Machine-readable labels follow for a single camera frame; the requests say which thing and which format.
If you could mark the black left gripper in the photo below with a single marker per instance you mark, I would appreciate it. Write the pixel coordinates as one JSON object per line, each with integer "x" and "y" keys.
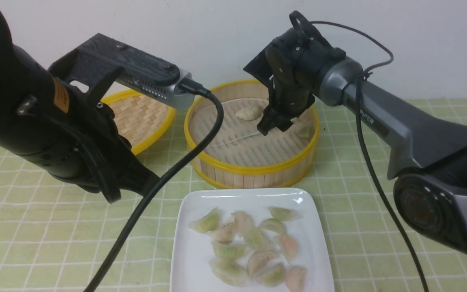
{"x": 52, "y": 125}

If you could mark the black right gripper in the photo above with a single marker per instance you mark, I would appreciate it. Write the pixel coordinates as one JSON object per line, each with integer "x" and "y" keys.
{"x": 285, "y": 103}

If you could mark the white dumpling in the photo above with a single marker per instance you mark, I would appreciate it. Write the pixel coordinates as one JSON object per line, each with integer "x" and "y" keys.
{"x": 251, "y": 110}

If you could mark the green dumpling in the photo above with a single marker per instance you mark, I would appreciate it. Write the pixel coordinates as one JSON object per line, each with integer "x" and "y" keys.
{"x": 304, "y": 130}
{"x": 256, "y": 240}
{"x": 284, "y": 214}
{"x": 207, "y": 223}

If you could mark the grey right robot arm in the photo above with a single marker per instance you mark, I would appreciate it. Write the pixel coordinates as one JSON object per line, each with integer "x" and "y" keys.
{"x": 428, "y": 157}

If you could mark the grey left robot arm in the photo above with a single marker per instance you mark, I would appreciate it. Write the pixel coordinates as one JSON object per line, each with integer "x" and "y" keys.
{"x": 55, "y": 120}

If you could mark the green dumpling upper middle plate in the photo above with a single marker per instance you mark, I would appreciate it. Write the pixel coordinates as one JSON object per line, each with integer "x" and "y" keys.
{"x": 273, "y": 225}

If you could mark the green dumpling plate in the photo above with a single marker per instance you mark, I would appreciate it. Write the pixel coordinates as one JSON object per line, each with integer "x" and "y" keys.
{"x": 228, "y": 271}
{"x": 273, "y": 225}
{"x": 232, "y": 252}
{"x": 272, "y": 277}

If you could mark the pale pink dumpling upper plate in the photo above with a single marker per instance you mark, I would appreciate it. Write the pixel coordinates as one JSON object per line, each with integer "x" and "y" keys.
{"x": 242, "y": 222}

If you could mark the pink dumpling right of plate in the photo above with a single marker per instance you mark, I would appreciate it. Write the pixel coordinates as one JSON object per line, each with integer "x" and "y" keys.
{"x": 288, "y": 246}

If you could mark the pale dumpling left on plate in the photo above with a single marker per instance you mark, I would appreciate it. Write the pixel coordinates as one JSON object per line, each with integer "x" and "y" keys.
{"x": 225, "y": 234}

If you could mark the green dumpling left middle plate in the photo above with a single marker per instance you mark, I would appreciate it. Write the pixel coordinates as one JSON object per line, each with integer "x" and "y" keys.
{"x": 232, "y": 252}

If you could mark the pink dumpling lower centre plate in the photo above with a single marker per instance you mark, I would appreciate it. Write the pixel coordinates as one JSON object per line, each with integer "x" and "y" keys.
{"x": 259, "y": 260}

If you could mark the green dumpling bottom centre plate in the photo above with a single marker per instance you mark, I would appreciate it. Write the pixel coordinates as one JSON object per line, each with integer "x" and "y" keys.
{"x": 272, "y": 277}

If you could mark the pink dumpling bottom right plate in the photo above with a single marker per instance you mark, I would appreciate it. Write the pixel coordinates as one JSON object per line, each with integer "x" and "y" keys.
{"x": 295, "y": 279}

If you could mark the green dumpling lower left plate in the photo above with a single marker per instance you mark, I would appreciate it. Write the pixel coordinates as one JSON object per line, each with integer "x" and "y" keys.
{"x": 228, "y": 271}

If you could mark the white square plate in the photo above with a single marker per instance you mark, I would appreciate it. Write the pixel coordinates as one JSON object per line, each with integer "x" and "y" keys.
{"x": 190, "y": 269}

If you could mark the white steamer liner paper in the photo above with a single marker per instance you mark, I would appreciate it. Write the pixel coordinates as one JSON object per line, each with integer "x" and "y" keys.
{"x": 240, "y": 143}

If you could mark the bamboo steamer basket yellow rim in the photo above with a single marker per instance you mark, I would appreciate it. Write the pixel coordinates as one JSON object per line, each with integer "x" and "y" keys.
{"x": 227, "y": 176}

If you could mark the bamboo steamer lid yellow rim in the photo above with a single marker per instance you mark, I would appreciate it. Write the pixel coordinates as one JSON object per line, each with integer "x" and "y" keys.
{"x": 140, "y": 120}

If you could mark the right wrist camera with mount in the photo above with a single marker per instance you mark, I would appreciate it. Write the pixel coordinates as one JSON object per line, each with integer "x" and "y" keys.
{"x": 260, "y": 69}

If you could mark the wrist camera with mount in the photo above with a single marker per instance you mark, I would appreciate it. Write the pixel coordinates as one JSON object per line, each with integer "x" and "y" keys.
{"x": 260, "y": 69}
{"x": 101, "y": 61}

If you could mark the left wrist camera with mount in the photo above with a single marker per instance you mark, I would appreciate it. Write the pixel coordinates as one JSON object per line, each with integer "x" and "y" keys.
{"x": 101, "y": 61}

